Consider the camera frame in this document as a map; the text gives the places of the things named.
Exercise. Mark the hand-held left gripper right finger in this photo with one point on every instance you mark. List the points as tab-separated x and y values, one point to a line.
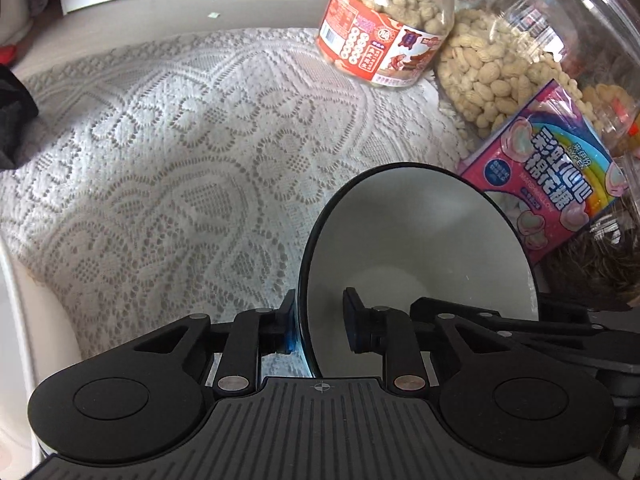
353	322

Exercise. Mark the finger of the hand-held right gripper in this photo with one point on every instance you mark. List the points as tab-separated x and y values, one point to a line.
560	347
480	312

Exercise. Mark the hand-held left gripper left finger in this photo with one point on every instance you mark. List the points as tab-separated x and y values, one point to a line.
290	322

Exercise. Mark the black bowl white inside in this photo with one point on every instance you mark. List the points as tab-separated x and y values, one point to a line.
425	240

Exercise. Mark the clear jar of sunflower seeds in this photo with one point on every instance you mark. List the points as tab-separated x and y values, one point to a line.
600	260

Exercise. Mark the pink marshmallow packet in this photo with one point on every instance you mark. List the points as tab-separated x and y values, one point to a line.
545	160

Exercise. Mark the white lace tablecloth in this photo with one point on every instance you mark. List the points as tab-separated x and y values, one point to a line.
175	160

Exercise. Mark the large clear glass jar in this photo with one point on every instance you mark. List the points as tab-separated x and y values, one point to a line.
500	70

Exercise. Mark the peanut jar with red label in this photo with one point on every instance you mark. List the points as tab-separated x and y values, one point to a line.
380	45

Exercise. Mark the black cloth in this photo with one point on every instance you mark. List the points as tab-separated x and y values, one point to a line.
12	120

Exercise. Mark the small red item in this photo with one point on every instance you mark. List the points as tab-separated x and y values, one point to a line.
6	54

